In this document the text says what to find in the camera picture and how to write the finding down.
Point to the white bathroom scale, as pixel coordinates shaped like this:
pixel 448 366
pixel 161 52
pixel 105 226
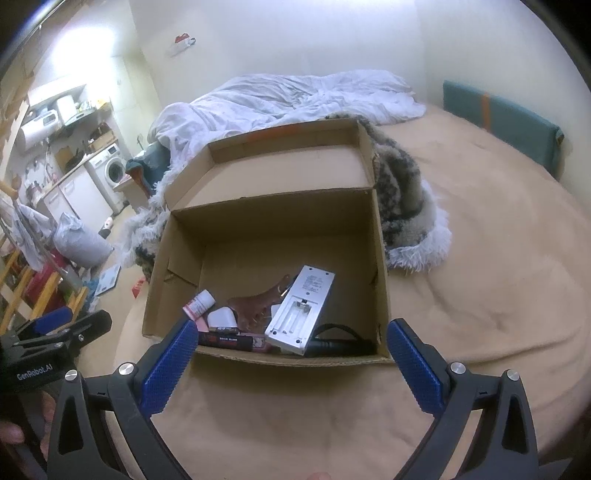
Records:
pixel 107 279

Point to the black red tube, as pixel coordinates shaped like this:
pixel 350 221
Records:
pixel 240 342

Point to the white red pill bottle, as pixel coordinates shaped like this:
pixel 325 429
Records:
pixel 198 305

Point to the white kitchen cabinet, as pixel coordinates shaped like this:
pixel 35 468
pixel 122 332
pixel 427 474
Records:
pixel 76 195

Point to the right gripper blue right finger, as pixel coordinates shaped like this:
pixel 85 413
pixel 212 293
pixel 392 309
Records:
pixel 421 365

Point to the white water heater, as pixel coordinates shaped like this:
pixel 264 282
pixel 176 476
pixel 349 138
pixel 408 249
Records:
pixel 37 130

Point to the white remote control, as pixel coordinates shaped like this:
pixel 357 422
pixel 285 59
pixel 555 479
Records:
pixel 291 327

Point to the person left hand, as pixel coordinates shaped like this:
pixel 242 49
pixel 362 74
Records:
pixel 26 424

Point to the pink translucent scraping comb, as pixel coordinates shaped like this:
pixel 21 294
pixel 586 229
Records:
pixel 252 313

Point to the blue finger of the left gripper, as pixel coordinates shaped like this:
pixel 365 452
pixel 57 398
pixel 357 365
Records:
pixel 51 321
pixel 86 330

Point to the wooden chair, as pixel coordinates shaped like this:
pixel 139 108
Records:
pixel 26 295

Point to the white washing machine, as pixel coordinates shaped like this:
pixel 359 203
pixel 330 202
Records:
pixel 107 170

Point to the beige bedside cabinet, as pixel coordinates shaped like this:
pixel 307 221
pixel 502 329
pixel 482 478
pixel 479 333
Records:
pixel 132 192

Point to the red plastic bag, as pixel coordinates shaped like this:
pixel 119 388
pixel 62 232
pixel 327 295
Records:
pixel 137 287

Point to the white earbud case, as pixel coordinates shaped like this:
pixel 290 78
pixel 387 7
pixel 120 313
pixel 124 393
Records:
pixel 222 318

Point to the furry black white blanket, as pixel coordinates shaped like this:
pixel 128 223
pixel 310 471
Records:
pixel 415 229

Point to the pink soft case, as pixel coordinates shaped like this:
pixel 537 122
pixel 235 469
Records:
pixel 202 325

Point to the white rumpled duvet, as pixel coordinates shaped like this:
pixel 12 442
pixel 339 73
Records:
pixel 258 101

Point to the grey stuffed laundry bag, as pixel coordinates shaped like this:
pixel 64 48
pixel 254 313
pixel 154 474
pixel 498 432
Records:
pixel 79 244

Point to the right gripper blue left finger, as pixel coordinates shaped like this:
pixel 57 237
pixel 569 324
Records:
pixel 163 364

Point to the teal cushion with orange stripe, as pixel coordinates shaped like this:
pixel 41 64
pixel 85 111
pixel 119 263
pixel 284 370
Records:
pixel 523 129

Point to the person right hand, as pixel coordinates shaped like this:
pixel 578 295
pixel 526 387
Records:
pixel 320 476

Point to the brown cardboard box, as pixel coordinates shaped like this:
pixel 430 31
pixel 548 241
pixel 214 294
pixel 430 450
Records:
pixel 250 209

